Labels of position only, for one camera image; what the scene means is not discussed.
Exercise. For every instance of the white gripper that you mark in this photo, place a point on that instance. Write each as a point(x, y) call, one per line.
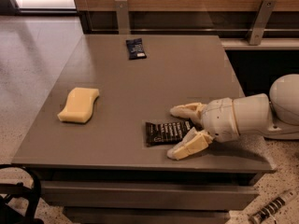
point(219, 119)

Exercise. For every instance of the black rxbar chocolate wrapper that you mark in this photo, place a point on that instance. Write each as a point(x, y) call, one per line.
point(166, 133)

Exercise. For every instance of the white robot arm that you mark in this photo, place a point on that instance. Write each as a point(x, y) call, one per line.
point(274, 115)

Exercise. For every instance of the blue rxbar blueberry wrapper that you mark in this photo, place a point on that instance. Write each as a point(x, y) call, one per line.
point(135, 49)

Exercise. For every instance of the grey drawer cabinet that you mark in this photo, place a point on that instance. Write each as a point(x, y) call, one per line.
point(103, 172)

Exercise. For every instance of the yellow sponge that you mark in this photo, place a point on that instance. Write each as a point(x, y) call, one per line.
point(79, 105)

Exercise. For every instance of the striped tube on floor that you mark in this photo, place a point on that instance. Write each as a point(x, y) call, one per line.
point(270, 209)

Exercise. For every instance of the left metal bracket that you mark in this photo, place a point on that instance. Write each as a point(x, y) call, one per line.
point(123, 19)

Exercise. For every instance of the metal bracket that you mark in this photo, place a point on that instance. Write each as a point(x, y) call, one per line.
point(262, 17)
point(123, 19)

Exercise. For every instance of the right metal bracket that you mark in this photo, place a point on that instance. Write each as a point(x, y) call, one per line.
point(262, 17)

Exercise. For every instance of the black chair frame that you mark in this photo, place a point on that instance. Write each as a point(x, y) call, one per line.
point(8, 215)

